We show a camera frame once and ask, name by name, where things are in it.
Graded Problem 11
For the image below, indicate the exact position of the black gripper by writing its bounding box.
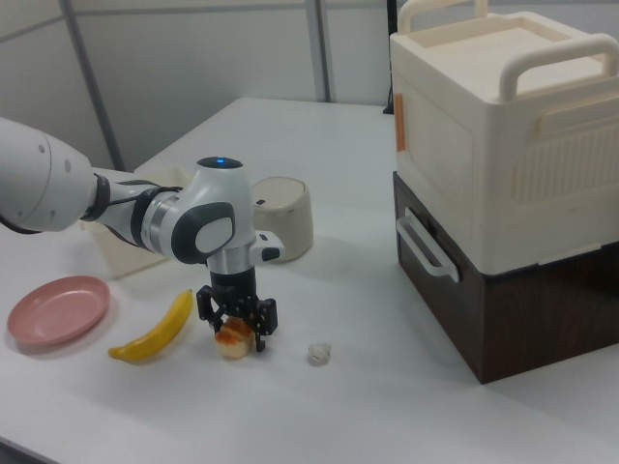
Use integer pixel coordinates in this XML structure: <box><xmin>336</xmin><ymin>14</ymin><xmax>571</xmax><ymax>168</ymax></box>
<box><xmin>196</xmin><ymin>268</ymin><xmax>279</xmax><ymax>354</ymax></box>

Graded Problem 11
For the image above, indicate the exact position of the orange glazed bread loaf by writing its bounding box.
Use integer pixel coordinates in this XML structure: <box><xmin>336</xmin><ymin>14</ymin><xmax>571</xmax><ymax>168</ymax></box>
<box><xmin>214</xmin><ymin>316</ymin><xmax>254</xmax><ymax>361</ymax></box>

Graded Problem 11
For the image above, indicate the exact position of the pink plate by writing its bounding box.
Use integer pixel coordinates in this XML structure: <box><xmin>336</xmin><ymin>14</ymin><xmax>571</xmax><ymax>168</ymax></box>
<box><xmin>6</xmin><ymin>275</ymin><xmax>112</xmax><ymax>346</ymax></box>

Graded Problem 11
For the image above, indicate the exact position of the yellow banana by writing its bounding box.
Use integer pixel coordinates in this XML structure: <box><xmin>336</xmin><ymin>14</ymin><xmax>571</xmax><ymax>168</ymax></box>
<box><xmin>107</xmin><ymin>288</ymin><xmax>194</xmax><ymax>363</ymax></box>

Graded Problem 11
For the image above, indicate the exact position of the small white garlic bulb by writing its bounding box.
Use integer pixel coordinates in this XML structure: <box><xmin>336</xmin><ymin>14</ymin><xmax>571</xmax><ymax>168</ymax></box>
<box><xmin>307</xmin><ymin>341</ymin><xmax>333</xmax><ymax>368</ymax></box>

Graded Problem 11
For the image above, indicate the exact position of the white lidded trash bin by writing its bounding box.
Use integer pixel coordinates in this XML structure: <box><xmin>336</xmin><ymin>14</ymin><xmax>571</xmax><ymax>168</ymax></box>
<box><xmin>251</xmin><ymin>176</ymin><xmax>314</xmax><ymax>263</ymax></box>

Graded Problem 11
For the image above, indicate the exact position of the translucent white plastic box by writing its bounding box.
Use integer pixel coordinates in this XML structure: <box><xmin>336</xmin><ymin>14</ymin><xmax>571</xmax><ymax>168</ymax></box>
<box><xmin>78</xmin><ymin>166</ymin><xmax>188</xmax><ymax>281</ymax></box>

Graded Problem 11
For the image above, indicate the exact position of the orange strip tag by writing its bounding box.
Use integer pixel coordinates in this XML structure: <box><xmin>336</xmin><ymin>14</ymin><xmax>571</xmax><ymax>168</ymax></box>
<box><xmin>394</xmin><ymin>94</ymin><xmax>407</xmax><ymax>154</ymax></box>

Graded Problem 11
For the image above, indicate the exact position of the dark brown drawer cabinet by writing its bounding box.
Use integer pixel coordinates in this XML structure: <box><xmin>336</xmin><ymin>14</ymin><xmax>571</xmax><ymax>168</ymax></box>
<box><xmin>392</xmin><ymin>169</ymin><xmax>619</xmax><ymax>386</ymax></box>

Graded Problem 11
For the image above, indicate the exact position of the white drawer handle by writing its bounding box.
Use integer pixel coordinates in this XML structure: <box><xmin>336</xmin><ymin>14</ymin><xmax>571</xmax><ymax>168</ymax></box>
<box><xmin>396</xmin><ymin>206</ymin><xmax>460</xmax><ymax>283</ymax></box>

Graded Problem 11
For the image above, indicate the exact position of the black hanging cable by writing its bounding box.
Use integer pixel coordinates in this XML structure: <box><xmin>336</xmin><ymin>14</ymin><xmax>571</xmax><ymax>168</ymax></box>
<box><xmin>382</xmin><ymin>0</ymin><xmax>397</xmax><ymax>116</ymax></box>

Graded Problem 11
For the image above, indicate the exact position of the cream storage box with handles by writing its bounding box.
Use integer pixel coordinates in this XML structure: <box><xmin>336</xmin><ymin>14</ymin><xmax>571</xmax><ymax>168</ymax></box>
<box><xmin>389</xmin><ymin>0</ymin><xmax>619</xmax><ymax>276</ymax></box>

